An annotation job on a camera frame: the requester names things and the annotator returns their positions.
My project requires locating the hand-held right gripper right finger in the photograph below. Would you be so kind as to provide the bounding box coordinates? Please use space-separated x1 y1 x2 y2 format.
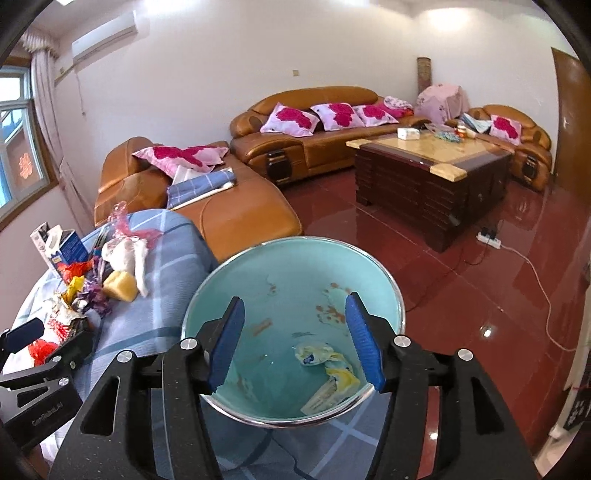
345 292 539 480

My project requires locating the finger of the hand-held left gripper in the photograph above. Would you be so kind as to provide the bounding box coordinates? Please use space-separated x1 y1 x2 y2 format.
0 329 93 389
0 320 45 360

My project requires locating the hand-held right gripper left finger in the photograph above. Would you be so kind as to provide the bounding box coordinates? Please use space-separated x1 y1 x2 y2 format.
48 296 245 480

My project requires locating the teal enamel basin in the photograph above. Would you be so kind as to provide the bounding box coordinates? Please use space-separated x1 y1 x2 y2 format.
181 236 406 428

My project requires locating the yellow sponge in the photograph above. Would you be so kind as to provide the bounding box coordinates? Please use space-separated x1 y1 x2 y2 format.
102 271 139 302

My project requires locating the red plastic scrap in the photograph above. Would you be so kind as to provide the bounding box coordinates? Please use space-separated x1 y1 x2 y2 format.
28 340 59 366

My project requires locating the red dotted white wrapper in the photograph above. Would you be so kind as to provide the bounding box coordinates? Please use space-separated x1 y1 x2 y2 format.
42 308 90 346

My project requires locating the yellow white crumpled wrapper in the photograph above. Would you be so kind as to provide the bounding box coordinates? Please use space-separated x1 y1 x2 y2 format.
294 342 362 414

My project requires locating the purple crumpled wrapper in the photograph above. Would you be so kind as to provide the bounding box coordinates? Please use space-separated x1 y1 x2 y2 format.
79 277 114 317

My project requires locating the orange crumpled wrapper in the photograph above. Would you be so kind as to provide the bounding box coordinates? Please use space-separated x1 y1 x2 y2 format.
60 261 100 284

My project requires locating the white milk carton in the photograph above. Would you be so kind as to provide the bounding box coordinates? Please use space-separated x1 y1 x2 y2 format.
30 222 62 278

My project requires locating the blue plaid tablecloth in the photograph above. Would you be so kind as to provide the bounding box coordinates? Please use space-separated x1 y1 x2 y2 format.
9 209 416 480

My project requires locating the pink plastic bag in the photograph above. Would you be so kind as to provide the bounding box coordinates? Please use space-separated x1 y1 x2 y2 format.
107 202 163 246

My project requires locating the tan leather chaise sofa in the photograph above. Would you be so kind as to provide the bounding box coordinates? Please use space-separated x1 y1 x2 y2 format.
95 136 304 265

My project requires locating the folded blue plaid sheet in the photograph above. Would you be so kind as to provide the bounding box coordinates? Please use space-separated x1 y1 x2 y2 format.
166 168 236 209

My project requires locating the dark wooden coffee table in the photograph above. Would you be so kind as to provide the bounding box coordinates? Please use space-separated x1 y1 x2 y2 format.
346 127 513 253

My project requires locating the long pink floral pillow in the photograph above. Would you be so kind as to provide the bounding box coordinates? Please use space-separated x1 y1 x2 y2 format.
132 144 230 173

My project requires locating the tan leather long sofa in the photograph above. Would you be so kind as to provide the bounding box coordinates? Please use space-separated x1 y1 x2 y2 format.
229 86 419 186

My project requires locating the pale pink curtain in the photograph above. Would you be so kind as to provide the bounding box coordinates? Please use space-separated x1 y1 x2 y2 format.
19 31 95 228

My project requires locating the crumpled floral cloth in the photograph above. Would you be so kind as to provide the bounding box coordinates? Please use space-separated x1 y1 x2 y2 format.
382 96 415 119

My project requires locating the blue white cloth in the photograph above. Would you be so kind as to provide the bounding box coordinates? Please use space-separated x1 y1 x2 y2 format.
459 113 493 135

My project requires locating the pink cloth covered furniture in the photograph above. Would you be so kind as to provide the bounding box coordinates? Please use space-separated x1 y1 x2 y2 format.
414 83 470 124

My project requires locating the tan leather armchair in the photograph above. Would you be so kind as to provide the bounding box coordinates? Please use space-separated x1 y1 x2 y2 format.
445 104 553 191

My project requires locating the rolled brown mat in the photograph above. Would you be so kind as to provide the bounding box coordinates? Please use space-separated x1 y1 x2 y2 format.
417 56 433 100

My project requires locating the brown wooden door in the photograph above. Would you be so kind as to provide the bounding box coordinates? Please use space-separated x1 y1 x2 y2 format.
551 46 591 191

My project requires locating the white air conditioner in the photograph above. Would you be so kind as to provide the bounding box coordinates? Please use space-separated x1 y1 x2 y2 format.
71 10 138 62

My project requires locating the white power cable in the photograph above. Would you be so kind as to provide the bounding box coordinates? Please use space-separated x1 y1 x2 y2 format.
499 244 579 352

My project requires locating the window with grey frame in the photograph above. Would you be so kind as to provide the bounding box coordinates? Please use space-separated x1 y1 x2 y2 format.
0 65 59 224

